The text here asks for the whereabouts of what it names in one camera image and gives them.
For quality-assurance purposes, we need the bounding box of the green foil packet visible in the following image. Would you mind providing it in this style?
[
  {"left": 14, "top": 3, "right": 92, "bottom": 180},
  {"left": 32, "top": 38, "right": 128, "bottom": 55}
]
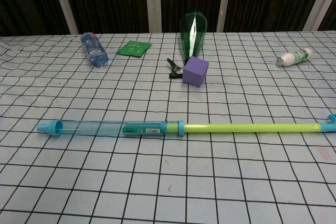
[{"left": 116, "top": 40, "right": 152, "bottom": 58}]

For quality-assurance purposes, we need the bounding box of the purple foam cube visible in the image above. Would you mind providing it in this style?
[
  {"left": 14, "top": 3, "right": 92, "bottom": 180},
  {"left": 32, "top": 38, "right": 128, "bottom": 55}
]
[{"left": 182, "top": 56, "right": 210, "bottom": 88}]

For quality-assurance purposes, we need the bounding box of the black grid checkered tablecloth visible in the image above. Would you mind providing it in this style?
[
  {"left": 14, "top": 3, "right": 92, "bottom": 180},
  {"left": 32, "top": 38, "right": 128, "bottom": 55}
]
[{"left": 0, "top": 31, "right": 336, "bottom": 224}]

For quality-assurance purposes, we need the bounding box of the black binder clip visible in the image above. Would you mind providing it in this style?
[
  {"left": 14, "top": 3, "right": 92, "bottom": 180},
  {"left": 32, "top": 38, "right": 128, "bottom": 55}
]
[{"left": 166, "top": 57, "right": 184, "bottom": 79}]

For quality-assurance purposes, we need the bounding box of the white frame post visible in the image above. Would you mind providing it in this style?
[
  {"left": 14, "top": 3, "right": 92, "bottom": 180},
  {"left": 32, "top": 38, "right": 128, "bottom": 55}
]
[
  {"left": 303, "top": 0, "right": 336, "bottom": 31},
  {"left": 49, "top": 0, "right": 79, "bottom": 35},
  {"left": 216, "top": 0, "right": 234, "bottom": 33},
  {"left": 144, "top": 0, "right": 162, "bottom": 34}
]

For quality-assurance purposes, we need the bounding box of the white bottle with green label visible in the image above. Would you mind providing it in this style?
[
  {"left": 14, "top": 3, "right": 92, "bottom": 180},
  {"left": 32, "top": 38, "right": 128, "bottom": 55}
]
[{"left": 275, "top": 47, "right": 314, "bottom": 67}]

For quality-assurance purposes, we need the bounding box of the blue plastic water bottle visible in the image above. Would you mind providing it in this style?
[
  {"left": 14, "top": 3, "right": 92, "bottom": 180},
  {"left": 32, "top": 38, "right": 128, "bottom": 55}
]
[{"left": 80, "top": 31, "right": 110, "bottom": 69}]

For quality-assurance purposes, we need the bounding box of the green transparent plastic bottle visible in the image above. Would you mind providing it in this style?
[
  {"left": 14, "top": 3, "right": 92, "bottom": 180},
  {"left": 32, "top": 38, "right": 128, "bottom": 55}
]
[{"left": 179, "top": 11, "right": 208, "bottom": 65}]

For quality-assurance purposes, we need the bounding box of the blue yellow water pump toy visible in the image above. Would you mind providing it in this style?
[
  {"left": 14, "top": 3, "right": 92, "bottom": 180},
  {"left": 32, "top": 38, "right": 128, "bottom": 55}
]
[{"left": 36, "top": 113, "right": 336, "bottom": 138}]

